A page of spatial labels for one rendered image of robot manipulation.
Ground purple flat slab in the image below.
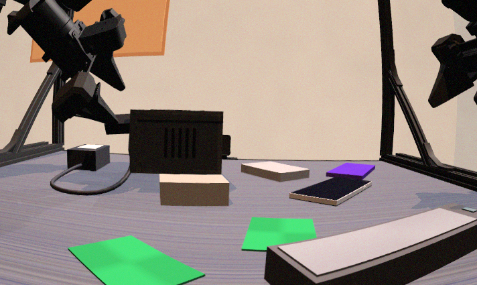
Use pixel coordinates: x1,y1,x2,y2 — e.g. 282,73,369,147
326,163,375,180

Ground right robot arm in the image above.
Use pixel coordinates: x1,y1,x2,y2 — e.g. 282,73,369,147
7,0,127,66

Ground green flat rectangular mat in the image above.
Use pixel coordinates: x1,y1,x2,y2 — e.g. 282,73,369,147
68,235,205,285

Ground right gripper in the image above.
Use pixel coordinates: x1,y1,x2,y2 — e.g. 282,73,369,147
41,19,125,126

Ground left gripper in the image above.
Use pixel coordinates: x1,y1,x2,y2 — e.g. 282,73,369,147
428,22,477,108

